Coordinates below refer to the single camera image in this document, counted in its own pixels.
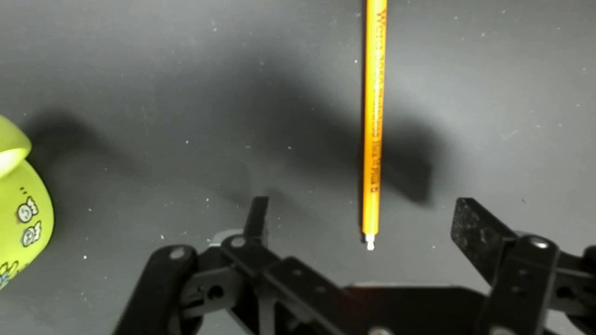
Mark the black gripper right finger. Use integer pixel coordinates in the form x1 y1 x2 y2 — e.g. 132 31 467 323
448 195 596 335

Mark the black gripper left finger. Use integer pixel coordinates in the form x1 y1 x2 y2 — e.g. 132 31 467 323
113 193 350 335

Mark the yellow pencil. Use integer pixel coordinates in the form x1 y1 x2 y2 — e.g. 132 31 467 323
359 0 391 252

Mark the yellow-green mug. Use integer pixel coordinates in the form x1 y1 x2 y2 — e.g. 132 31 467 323
0 113 55 291

